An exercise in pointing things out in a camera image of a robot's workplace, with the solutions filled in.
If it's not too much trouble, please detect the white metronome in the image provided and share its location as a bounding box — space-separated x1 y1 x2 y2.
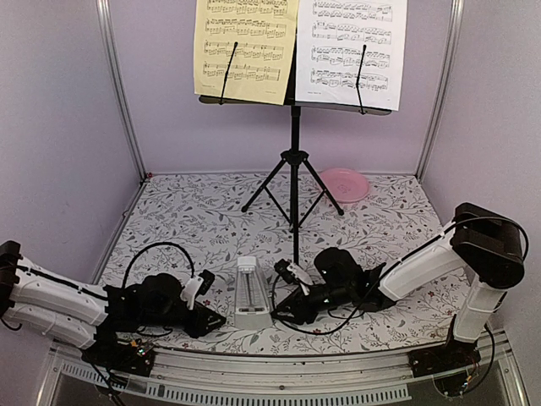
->
234 256 272 331

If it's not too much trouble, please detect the aluminium front rail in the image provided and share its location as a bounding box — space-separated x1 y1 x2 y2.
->
37 331 529 405

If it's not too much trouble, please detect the white sheet music page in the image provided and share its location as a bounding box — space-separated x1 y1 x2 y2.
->
295 0 408 111

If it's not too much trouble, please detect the right aluminium corner post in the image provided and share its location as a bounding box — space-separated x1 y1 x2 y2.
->
415 0 465 184

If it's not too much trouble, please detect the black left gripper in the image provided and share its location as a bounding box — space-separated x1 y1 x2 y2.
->
140 302 227 339

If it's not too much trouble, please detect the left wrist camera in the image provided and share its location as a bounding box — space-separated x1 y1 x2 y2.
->
180 270 216 310

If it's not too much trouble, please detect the floral patterned table cloth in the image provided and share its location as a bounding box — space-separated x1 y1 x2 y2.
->
99 173 469 356

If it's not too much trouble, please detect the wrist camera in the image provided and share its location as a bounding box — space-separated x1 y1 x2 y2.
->
180 270 216 310
274 260 314 296

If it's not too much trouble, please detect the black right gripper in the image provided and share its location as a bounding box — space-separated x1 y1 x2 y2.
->
270 284 353 326

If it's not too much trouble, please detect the pink plastic plate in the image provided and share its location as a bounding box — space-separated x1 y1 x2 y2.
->
320 168 369 204

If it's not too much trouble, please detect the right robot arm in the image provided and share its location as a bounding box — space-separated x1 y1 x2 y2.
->
271 203 530 369

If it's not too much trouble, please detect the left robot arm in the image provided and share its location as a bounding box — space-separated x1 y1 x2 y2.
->
1 240 226 367

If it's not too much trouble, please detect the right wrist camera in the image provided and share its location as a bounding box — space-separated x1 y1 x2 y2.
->
274 260 314 296

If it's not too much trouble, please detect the black perforated music stand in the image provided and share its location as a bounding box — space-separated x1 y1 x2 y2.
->
199 41 369 265

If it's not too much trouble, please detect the yellow sheet music page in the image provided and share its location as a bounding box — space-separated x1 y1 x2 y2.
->
194 0 299 105

